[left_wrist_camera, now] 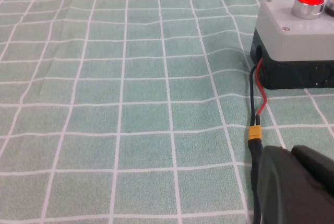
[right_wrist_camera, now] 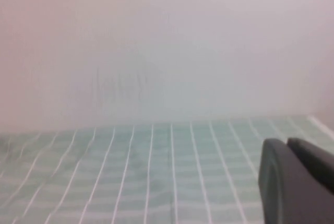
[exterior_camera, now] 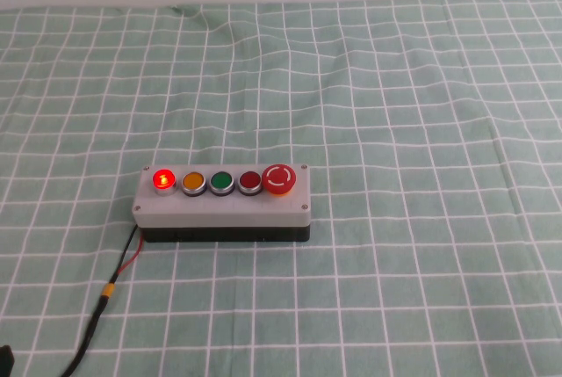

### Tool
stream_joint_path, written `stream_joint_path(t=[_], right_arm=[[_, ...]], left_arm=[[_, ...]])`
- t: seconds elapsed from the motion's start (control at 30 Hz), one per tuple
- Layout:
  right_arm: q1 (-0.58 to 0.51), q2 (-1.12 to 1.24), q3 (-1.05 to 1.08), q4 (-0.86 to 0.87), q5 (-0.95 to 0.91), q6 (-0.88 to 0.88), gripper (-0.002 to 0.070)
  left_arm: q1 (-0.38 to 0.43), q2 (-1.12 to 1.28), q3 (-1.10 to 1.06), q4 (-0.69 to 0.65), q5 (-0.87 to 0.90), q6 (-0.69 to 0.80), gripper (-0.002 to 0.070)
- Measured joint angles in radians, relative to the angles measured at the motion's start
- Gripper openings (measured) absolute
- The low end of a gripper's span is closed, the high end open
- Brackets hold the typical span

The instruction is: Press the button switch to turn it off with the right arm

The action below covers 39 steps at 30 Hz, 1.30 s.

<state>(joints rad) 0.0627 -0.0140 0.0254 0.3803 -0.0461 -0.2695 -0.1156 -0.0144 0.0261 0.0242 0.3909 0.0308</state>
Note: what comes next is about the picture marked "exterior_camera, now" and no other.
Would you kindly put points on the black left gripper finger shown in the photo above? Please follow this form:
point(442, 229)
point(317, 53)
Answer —
point(6, 361)

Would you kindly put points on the grey black button control box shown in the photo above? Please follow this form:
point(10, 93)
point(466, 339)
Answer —
point(219, 214)

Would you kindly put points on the yellow flat push button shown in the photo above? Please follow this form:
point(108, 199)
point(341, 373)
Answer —
point(193, 181)

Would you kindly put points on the green flat push button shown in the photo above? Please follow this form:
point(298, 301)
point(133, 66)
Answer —
point(221, 181)

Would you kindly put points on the red flat push button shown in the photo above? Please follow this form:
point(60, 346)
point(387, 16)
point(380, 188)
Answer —
point(249, 181)

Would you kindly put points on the red mushroom emergency stop button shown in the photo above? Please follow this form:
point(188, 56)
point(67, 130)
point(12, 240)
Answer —
point(278, 177)

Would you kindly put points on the green white checked tablecloth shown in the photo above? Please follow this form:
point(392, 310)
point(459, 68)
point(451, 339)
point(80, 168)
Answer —
point(395, 131)

